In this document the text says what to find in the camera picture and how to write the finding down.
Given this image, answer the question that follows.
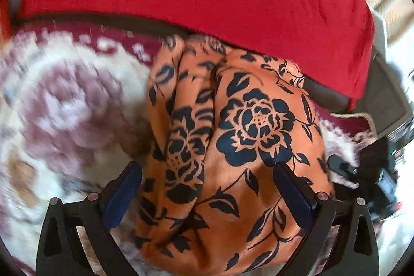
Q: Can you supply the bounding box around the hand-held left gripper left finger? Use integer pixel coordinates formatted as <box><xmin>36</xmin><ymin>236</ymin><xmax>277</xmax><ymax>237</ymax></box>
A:
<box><xmin>35</xmin><ymin>161</ymin><xmax>143</xmax><ymax>276</ymax></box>

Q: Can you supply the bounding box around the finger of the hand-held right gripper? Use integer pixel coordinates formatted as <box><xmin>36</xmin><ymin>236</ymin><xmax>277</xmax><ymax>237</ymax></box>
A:
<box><xmin>327</xmin><ymin>154</ymin><xmax>359</xmax><ymax>180</ymax></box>

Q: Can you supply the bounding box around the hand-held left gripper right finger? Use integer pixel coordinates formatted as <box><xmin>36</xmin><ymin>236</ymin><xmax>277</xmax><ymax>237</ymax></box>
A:
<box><xmin>273</xmin><ymin>163</ymin><xmax>379</xmax><ymax>276</ymax></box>

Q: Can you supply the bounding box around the orange floral garment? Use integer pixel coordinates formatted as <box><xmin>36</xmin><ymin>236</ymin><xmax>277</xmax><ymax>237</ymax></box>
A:
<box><xmin>134</xmin><ymin>33</ymin><xmax>335</xmax><ymax>276</ymax></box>

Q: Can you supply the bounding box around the white cord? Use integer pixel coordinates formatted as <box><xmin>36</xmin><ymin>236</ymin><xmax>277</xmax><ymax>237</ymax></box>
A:
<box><xmin>330</xmin><ymin>112</ymin><xmax>377</xmax><ymax>134</ymax></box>

